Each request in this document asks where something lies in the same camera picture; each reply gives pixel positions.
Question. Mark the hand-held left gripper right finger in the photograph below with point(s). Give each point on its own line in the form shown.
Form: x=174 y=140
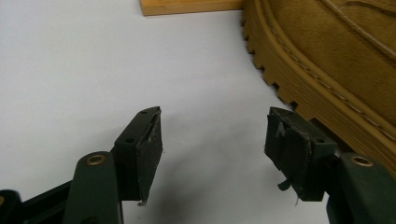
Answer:
x=311 y=155

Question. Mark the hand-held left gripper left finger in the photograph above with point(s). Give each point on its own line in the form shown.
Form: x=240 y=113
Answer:
x=137 y=155

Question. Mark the tan suede boot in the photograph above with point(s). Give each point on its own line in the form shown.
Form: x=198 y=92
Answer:
x=330 y=56

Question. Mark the wooden board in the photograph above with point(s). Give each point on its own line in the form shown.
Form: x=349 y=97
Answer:
x=190 y=6

